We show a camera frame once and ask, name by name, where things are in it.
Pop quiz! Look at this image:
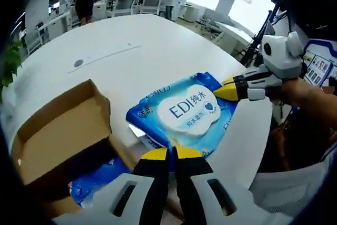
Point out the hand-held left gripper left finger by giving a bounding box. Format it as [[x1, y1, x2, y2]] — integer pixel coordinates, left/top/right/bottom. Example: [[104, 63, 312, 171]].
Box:
[[51, 148, 173, 225]]

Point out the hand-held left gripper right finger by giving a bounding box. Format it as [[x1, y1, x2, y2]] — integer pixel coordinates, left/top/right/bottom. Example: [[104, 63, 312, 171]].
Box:
[[173, 144, 294, 225]]

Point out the blue wet wipes soft pack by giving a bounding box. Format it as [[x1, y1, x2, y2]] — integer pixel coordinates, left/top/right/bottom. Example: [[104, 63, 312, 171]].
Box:
[[125, 71, 239, 160]]

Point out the brown cardboard shoe box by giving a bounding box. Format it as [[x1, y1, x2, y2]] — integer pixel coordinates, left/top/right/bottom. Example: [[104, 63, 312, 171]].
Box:
[[9, 79, 137, 218]]

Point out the person's right hand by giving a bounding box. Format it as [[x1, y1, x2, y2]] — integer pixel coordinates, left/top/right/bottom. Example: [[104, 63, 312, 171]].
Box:
[[265, 77, 297, 106]]

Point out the black tripod stand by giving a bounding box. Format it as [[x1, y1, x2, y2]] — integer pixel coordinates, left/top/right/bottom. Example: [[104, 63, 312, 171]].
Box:
[[241, 10, 276, 66]]

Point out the green potted plant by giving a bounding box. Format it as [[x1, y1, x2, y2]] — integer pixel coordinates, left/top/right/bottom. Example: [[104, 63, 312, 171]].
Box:
[[0, 39, 24, 104]]

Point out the blue white wall poster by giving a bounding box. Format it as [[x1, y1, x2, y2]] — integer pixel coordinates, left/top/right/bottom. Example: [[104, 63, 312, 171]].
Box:
[[302, 40, 337, 86]]

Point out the table cable cover strip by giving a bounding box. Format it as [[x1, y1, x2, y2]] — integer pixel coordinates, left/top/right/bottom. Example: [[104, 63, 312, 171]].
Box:
[[67, 42, 143, 74]]

